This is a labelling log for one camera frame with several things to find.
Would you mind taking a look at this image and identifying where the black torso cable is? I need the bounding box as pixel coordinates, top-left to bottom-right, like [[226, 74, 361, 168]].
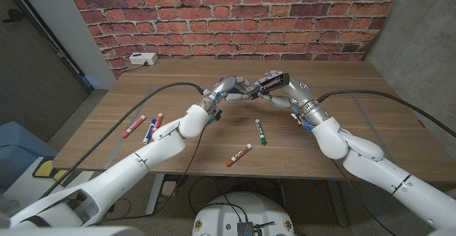
[[187, 175, 250, 223]]

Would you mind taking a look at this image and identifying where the green dry erase marker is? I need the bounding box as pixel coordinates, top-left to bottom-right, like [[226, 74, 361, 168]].
[[254, 118, 267, 146]]

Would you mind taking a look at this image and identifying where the blue plastic bin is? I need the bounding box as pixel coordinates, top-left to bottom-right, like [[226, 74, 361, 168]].
[[0, 120, 60, 190]]

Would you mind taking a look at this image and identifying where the red dry erase marker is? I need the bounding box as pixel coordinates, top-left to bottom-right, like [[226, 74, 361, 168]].
[[151, 113, 164, 133], [121, 115, 147, 139]]

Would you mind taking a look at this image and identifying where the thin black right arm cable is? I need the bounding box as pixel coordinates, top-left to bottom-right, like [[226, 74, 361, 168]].
[[331, 159, 398, 236]]

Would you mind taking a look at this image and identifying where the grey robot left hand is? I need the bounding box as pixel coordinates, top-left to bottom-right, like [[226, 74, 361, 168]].
[[201, 75, 263, 112]]

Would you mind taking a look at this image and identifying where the grey table leg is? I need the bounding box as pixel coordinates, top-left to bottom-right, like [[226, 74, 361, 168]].
[[326, 180, 349, 227], [145, 173, 165, 217]]

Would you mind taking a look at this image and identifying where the black door handle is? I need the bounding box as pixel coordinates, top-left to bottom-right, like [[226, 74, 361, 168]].
[[2, 8, 25, 24]]

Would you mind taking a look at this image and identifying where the orange dry erase marker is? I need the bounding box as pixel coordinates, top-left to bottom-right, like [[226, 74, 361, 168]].
[[224, 143, 253, 168]]

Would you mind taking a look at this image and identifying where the white power strip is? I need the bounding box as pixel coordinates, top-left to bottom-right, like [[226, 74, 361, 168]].
[[128, 52, 159, 66]]

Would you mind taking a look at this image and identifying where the grey finned torso module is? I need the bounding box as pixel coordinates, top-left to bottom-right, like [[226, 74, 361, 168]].
[[237, 221, 256, 236]]

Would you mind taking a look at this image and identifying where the yellow black floor pad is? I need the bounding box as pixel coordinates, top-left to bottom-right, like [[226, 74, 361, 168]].
[[32, 156, 72, 187]]

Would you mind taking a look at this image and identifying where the red brick print backdrop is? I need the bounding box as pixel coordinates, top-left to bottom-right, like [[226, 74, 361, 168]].
[[63, 0, 407, 79]]

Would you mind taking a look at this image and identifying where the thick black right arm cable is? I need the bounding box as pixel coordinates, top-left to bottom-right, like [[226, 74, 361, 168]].
[[316, 88, 456, 139]]

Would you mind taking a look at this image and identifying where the beige box under table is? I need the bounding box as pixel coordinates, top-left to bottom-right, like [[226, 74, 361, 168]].
[[162, 180, 178, 197]]

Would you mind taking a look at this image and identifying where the blue dry erase marker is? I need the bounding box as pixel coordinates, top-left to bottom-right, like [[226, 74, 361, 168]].
[[142, 118, 157, 145]]

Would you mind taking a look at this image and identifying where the black power strip cable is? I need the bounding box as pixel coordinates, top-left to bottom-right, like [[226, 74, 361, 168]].
[[120, 63, 147, 75]]

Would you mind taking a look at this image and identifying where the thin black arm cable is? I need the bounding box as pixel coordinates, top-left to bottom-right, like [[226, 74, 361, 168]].
[[331, 159, 398, 236], [88, 127, 207, 226]]

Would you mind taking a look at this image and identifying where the dark wooden door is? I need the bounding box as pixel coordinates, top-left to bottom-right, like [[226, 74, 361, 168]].
[[0, 0, 90, 143]]

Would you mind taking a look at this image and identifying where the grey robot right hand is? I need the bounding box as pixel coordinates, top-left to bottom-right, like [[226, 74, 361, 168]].
[[254, 70, 331, 126]]

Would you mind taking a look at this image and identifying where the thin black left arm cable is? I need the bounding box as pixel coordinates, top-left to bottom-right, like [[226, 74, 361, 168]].
[[88, 127, 207, 226]]

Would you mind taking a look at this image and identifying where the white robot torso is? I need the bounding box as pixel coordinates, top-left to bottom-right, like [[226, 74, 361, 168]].
[[191, 191, 296, 236]]

